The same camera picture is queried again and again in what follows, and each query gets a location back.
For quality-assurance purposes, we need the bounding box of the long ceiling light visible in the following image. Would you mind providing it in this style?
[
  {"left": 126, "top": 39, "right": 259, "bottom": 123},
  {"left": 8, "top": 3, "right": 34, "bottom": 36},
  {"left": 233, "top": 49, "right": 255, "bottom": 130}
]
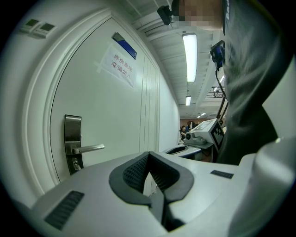
[{"left": 182, "top": 33, "right": 198, "bottom": 83}]

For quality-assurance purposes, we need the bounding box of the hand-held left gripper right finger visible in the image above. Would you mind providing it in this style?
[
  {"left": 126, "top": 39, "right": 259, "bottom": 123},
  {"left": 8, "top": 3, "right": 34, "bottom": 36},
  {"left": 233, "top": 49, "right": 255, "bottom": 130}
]
[{"left": 149, "top": 151, "right": 253, "bottom": 232}]

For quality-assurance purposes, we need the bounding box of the person's head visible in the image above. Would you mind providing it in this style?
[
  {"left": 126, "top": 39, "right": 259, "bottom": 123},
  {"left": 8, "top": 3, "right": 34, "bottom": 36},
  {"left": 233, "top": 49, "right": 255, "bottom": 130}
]
[{"left": 172, "top": 0, "right": 224, "bottom": 31}]

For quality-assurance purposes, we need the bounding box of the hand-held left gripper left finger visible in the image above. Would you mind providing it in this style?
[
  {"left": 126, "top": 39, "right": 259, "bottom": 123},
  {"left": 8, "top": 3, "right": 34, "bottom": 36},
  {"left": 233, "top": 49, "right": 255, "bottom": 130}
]
[{"left": 31, "top": 151, "right": 169, "bottom": 237}]

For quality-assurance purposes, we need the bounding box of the metal door handle lever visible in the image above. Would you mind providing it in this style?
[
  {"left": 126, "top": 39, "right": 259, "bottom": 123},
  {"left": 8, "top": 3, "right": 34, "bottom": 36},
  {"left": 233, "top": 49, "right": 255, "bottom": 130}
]
[{"left": 71, "top": 143, "right": 105, "bottom": 155}]

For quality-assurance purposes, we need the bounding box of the metal door lock plate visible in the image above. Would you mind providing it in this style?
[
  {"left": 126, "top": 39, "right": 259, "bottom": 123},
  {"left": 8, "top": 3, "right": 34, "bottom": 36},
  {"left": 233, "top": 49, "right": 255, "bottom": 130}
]
[{"left": 64, "top": 114, "right": 85, "bottom": 176}]

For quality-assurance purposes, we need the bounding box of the person's black shirt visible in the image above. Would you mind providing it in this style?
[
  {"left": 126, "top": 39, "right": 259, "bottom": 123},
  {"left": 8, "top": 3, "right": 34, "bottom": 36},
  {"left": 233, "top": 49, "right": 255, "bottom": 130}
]
[{"left": 216, "top": 0, "right": 294, "bottom": 165}]

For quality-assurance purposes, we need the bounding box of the white paper notice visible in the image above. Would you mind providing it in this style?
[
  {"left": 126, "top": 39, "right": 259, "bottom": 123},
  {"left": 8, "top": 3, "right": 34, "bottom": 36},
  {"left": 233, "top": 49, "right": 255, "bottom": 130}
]
[{"left": 93, "top": 43, "right": 138, "bottom": 90}]

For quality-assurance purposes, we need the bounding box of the black ceiling grille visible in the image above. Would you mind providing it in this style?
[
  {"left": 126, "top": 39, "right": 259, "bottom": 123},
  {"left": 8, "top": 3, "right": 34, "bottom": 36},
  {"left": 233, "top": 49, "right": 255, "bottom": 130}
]
[{"left": 205, "top": 87, "right": 224, "bottom": 99}]

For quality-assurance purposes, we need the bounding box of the black blue chest device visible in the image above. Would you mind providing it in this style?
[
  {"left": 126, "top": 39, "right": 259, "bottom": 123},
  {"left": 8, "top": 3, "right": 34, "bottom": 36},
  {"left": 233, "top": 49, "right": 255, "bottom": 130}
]
[{"left": 210, "top": 40, "right": 226, "bottom": 68}]

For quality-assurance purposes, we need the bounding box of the blue door sign plate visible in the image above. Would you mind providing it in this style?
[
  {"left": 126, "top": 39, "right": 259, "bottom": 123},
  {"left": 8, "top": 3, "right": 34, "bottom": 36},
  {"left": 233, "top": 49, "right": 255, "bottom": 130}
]
[{"left": 111, "top": 31, "right": 137, "bottom": 60}]

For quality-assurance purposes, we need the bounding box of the black device cable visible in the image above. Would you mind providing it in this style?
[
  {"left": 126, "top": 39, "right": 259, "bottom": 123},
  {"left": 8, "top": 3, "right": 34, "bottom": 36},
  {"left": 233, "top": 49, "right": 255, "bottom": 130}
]
[{"left": 215, "top": 66, "right": 229, "bottom": 102}]

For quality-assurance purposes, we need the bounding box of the black head camera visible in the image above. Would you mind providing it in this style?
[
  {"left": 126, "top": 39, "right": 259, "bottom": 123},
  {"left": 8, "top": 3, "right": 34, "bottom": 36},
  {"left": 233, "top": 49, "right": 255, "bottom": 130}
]
[{"left": 163, "top": 5, "right": 174, "bottom": 25}]

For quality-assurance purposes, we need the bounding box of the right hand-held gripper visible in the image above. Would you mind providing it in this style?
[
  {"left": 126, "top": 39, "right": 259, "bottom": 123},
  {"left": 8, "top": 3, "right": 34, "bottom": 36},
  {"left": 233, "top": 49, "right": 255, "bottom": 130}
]
[{"left": 163, "top": 118, "right": 226, "bottom": 159}]

